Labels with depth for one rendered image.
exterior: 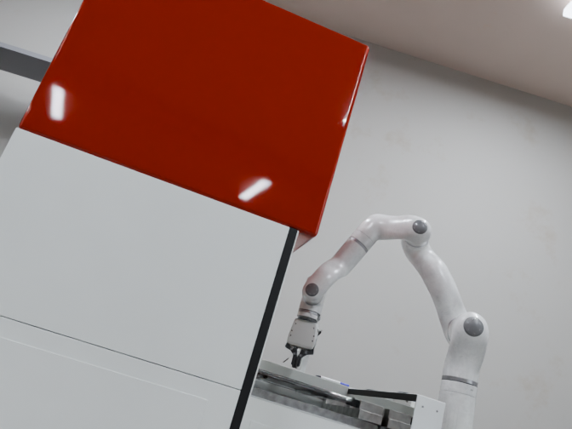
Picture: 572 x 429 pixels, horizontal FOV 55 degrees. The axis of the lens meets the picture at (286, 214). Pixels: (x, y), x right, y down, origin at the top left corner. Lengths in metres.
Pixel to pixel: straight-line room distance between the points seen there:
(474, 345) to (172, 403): 1.09
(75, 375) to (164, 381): 0.18
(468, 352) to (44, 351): 1.33
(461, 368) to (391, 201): 2.02
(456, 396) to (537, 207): 2.48
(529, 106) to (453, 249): 1.34
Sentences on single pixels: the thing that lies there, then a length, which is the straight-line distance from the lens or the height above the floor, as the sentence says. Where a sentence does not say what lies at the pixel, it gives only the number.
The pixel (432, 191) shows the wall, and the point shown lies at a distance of 3.96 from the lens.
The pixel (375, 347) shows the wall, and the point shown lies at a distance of 3.58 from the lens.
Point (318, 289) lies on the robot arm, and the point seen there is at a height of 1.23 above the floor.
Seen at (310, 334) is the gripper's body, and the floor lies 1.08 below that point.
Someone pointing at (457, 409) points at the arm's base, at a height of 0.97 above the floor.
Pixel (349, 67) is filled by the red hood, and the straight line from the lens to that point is 1.59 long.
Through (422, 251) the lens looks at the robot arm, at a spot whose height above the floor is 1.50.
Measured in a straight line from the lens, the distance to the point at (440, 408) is 1.77.
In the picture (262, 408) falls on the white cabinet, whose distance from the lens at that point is 1.51.
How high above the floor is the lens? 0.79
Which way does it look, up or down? 19 degrees up
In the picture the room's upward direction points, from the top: 17 degrees clockwise
